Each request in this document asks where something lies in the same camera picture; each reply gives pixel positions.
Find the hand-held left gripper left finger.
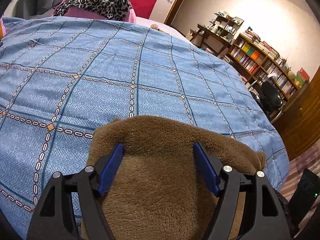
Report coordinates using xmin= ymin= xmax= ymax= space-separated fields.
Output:
xmin=26 ymin=144 xmax=125 ymax=240

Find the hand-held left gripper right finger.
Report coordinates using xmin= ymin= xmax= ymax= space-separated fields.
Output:
xmin=193 ymin=142 xmax=293 ymax=240

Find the brown fleece towel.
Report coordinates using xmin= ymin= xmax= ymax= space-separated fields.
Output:
xmin=80 ymin=115 xmax=267 ymax=240

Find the wooden door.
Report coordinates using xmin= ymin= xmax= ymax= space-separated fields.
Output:
xmin=271 ymin=67 xmax=320 ymax=162

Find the blue patterned blanket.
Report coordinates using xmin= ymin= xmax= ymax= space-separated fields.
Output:
xmin=0 ymin=16 xmax=290 ymax=240

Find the black office chair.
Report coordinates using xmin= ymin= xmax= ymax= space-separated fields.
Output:
xmin=249 ymin=79 xmax=284 ymax=123

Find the wooden bookshelf with books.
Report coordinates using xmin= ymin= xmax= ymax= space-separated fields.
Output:
xmin=225 ymin=26 xmax=310 ymax=103

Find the wooden desk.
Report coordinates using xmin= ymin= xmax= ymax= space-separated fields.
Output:
xmin=189 ymin=24 xmax=233 ymax=57

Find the white bed sheet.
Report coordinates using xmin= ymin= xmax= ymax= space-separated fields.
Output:
xmin=135 ymin=17 xmax=200 ymax=49

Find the small wooden desk shelf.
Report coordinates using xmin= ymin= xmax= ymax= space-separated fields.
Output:
xmin=209 ymin=11 xmax=244 ymax=40

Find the pink blanket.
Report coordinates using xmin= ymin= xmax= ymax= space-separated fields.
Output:
xmin=51 ymin=0 xmax=137 ymax=23

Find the wooden wardrobe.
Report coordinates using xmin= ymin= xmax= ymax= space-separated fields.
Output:
xmin=149 ymin=0 xmax=198 ymax=27

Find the leopard print cloth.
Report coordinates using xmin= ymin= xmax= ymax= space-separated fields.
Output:
xmin=52 ymin=0 xmax=133 ymax=21

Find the grey sofa chair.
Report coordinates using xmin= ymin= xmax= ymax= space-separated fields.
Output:
xmin=15 ymin=0 xmax=54 ymax=19

